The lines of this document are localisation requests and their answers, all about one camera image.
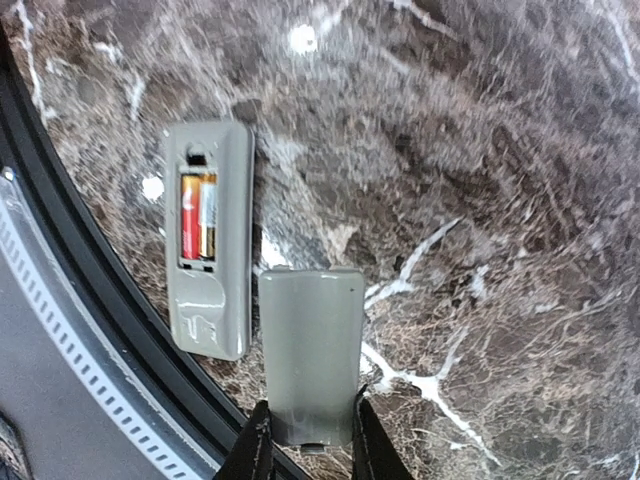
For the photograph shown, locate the brown battery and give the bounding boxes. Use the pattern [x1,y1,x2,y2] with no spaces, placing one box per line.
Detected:
[199,174,217,259]

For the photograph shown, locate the white slotted cable duct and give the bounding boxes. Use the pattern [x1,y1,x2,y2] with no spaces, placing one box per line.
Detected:
[1,201,206,479]

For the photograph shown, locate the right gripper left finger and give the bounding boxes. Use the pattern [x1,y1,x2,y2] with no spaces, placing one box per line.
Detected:
[214,400,274,480]

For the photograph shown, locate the black front rail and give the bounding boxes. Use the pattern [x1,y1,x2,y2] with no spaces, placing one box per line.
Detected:
[1,43,303,479]

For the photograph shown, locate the red battery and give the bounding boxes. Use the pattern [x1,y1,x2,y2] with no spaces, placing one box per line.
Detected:
[181,175,201,260]

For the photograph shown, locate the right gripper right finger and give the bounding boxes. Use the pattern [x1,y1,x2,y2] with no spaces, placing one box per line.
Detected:
[352,384,414,480]

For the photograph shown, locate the grey battery cover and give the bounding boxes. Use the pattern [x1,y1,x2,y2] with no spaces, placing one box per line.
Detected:
[258,268,365,449]

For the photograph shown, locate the white remote control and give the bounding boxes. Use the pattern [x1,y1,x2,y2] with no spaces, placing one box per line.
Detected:
[165,120,255,361]

